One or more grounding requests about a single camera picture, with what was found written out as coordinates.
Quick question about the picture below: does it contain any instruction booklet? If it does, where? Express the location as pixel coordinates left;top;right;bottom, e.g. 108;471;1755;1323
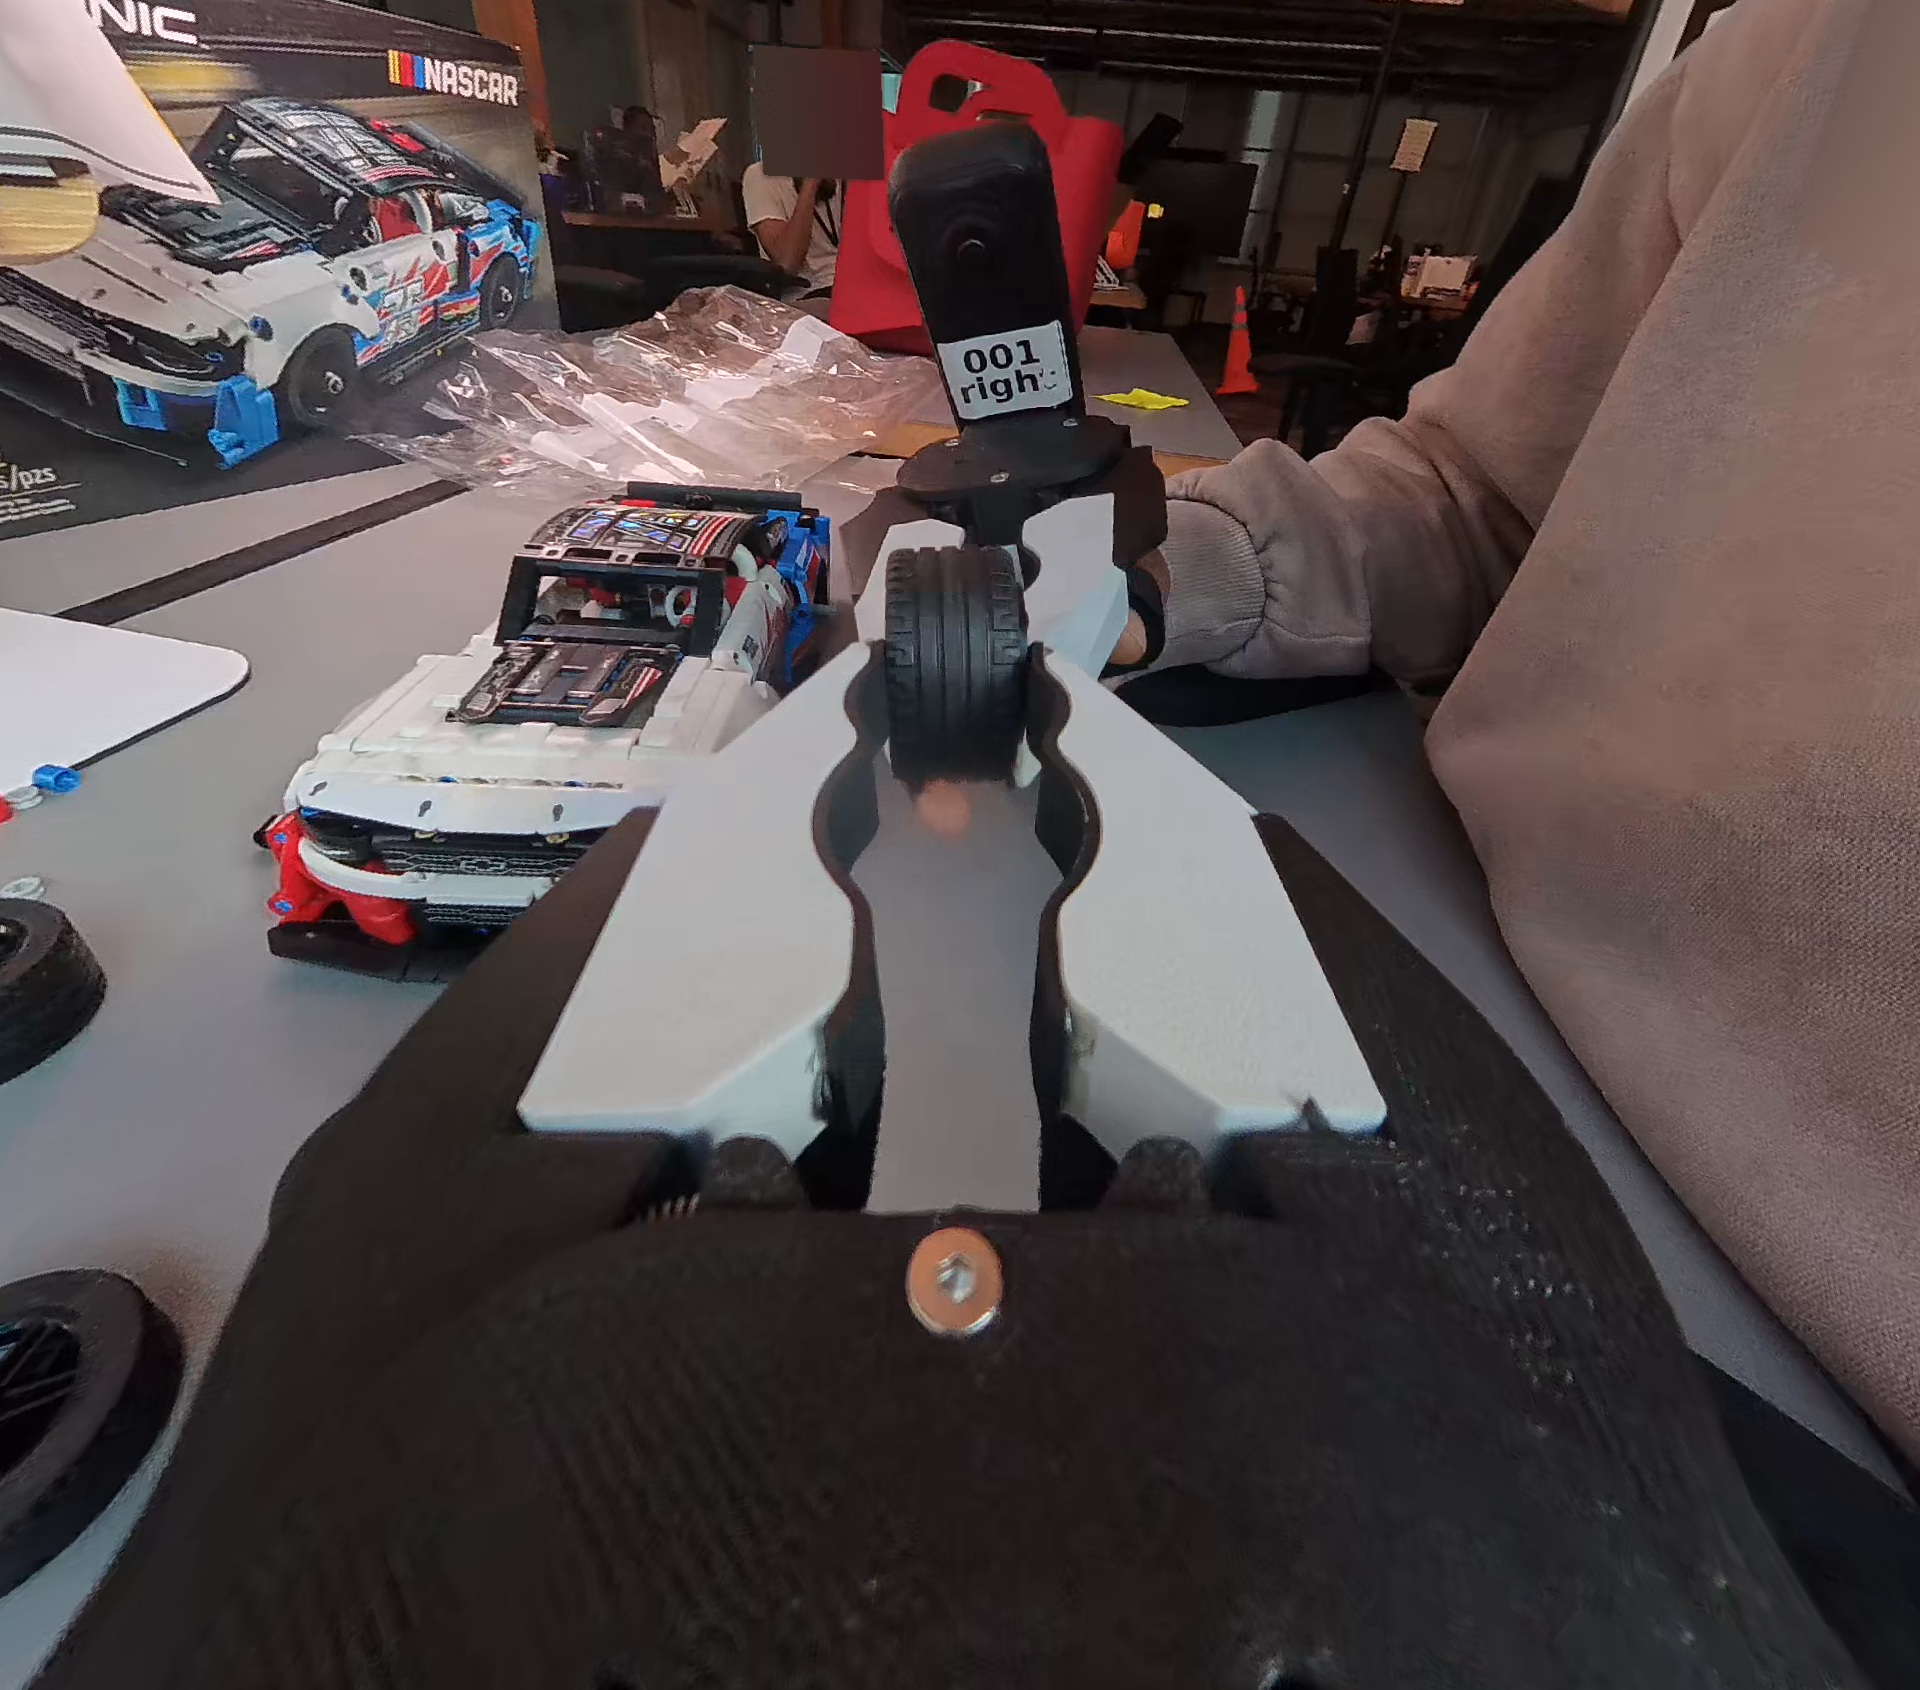
0;0;228;208

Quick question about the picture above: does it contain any toy brick race car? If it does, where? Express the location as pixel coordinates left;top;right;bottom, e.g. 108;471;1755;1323
254;486;835;984

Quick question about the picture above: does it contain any background grey table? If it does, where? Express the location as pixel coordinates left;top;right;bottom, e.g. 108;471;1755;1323
1080;324;1248;471

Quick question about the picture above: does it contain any person's right forearm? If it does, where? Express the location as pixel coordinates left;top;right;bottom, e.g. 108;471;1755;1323
1163;204;1653;690

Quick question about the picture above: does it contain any black rubber toy tyre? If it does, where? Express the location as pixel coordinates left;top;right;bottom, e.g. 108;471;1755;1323
0;894;110;1084
0;1271;186;1594
882;544;1041;784

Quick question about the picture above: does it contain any black toy wheel rim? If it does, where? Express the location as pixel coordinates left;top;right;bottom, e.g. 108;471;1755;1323
0;1314;84;1438

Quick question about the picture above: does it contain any red large board shape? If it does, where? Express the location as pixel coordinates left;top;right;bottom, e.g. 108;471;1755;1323
829;40;1129;361

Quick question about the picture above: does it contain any black toy set box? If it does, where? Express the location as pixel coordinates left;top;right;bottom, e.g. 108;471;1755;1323
0;0;565;544

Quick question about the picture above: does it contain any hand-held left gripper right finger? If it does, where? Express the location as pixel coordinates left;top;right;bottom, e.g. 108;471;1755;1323
1033;647;1388;1168

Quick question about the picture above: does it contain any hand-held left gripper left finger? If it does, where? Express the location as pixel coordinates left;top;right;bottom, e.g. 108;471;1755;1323
517;641;899;1168

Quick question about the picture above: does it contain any white book stand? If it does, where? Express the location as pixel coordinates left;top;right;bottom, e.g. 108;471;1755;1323
0;167;252;808

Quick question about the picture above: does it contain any clear plastic bag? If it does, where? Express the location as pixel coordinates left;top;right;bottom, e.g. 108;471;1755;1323
366;285;979;492

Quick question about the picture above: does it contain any person in beige hoodie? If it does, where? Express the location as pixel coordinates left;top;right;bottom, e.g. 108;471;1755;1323
1425;0;1920;1461

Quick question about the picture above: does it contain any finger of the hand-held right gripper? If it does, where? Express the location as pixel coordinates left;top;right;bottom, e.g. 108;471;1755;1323
853;520;981;650
1021;494;1135;685

